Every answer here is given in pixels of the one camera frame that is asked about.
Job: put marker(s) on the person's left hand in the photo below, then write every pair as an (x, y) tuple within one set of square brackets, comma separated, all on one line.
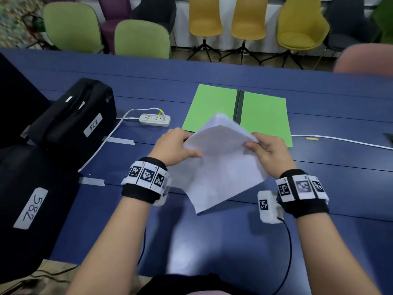
[(170, 147)]

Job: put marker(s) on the person's right thumb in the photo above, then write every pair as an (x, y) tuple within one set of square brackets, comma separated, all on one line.
[(255, 147)]

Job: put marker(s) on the left wristband with marker tags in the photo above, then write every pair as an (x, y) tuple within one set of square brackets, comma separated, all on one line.
[(147, 178)]

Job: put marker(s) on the green folder with black spine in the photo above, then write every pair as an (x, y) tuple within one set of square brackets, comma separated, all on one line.
[(264, 116)]

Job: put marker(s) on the dark grey chair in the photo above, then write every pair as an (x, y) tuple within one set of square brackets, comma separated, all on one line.
[(348, 24)]

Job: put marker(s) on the person's left forearm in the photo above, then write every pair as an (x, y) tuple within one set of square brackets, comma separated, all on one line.
[(116, 242)]

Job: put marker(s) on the small black bag white label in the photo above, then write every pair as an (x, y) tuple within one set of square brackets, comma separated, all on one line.
[(76, 116)]

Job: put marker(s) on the purple chair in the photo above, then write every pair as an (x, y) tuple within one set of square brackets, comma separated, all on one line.
[(113, 18)]

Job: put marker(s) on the yellow chair black legs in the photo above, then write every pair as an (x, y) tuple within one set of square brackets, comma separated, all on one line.
[(248, 24), (204, 21)]

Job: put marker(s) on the pink chair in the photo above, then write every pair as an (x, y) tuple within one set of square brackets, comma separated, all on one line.
[(363, 59)]

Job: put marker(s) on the dark green chair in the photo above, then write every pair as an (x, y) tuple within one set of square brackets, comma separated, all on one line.
[(385, 21)]

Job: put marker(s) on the white power strip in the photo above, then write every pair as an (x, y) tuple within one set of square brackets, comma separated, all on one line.
[(154, 120)]

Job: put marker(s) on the large black bag white label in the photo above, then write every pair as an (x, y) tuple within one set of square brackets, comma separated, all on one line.
[(27, 208)]

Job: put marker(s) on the yellow-green chair black legs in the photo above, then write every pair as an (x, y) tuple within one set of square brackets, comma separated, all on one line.
[(301, 27)]

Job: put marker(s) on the person's right forearm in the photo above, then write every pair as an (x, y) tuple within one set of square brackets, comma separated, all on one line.
[(328, 254)]

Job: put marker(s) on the person's right hand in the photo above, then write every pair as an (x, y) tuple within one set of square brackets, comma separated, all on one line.
[(276, 156)]

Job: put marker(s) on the white paper sheets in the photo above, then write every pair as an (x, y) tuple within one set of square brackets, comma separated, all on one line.
[(221, 165)]

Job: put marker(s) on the wristband with marker tags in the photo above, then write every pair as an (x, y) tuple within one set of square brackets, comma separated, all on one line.
[(147, 178), (302, 192)]

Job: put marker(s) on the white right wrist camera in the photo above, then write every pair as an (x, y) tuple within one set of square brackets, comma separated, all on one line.
[(267, 207)]

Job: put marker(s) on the grey tape strip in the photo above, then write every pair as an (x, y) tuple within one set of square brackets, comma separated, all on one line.
[(91, 181), (119, 140)]

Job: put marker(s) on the person's left thumb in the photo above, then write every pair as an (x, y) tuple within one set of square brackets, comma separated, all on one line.
[(192, 153)]

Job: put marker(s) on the light green chair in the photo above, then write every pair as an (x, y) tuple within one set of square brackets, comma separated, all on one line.
[(142, 39), (72, 27)]

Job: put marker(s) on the right wristband with marker tags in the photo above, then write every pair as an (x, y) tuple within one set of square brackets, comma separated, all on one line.
[(302, 192)]

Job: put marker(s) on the small yellow stick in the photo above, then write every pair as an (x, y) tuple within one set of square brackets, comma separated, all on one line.
[(312, 139)]

